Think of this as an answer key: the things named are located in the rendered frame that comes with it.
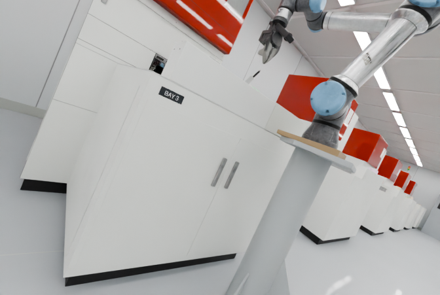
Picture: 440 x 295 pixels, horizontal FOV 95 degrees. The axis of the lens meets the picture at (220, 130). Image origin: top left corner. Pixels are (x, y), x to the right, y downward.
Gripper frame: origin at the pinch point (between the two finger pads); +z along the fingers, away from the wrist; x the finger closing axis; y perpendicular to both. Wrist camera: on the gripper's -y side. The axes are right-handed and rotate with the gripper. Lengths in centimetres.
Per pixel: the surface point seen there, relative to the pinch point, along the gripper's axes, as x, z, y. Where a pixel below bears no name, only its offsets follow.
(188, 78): 33.9, 25.0, -4.0
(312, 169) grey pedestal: -18, 37, -33
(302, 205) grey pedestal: -20, 52, -34
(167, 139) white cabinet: 32, 48, -4
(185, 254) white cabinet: -1, 99, -4
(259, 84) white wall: -205, -59, 207
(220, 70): 23.1, 16.4, -4.0
